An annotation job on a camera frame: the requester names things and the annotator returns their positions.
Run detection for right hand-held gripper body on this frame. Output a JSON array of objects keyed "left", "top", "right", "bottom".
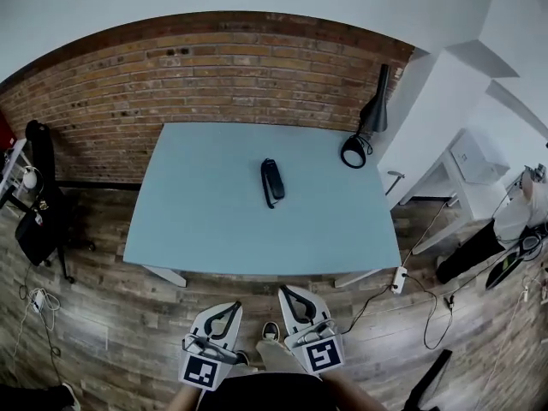
[{"left": 283, "top": 318, "right": 346, "bottom": 377}]

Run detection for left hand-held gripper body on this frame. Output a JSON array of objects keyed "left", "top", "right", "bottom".
[{"left": 178, "top": 334, "right": 239, "bottom": 391}]

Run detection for black and green object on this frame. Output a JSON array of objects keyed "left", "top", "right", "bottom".
[{"left": 485, "top": 253, "right": 527, "bottom": 291}]

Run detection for person's left forearm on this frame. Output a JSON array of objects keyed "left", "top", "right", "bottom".
[{"left": 166, "top": 385, "right": 202, "bottom": 411}]

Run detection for black office chair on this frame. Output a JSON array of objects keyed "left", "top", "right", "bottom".
[
  {"left": 403, "top": 348, "right": 454, "bottom": 411},
  {"left": 15, "top": 119, "right": 98, "bottom": 285}
]

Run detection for person's black shirt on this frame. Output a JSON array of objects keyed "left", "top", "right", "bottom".
[{"left": 199, "top": 372, "right": 343, "bottom": 411}]

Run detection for red board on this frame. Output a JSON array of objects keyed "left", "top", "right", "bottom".
[{"left": 0, "top": 111, "right": 18, "bottom": 149}]

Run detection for white table leg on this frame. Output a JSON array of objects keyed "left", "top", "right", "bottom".
[
  {"left": 143, "top": 265, "right": 188, "bottom": 289},
  {"left": 333, "top": 267, "right": 382, "bottom": 289}
]

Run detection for grey table crank handle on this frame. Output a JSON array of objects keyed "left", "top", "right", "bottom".
[{"left": 384, "top": 169, "right": 406, "bottom": 197}]

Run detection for white side cabinet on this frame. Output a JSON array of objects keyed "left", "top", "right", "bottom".
[{"left": 400, "top": 127, "right": 513, "bottom": 256}]

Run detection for black desk lamp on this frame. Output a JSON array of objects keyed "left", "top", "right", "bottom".
[{"left": 340, "top": 63, "right": 391, "bottom": 170}]

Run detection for white power strip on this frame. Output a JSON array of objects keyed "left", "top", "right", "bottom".
[{"left": 390, "top": 265, "right": 408, "bottom": 295}]

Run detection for person's beige trousers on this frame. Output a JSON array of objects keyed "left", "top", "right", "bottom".
[{"left": 255, "top": 339, "right": 309, "bottom": 376}]

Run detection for person's right forearm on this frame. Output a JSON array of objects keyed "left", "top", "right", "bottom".
[{"left": 329, "top": 370, "right": 386, "bottom": 411}]

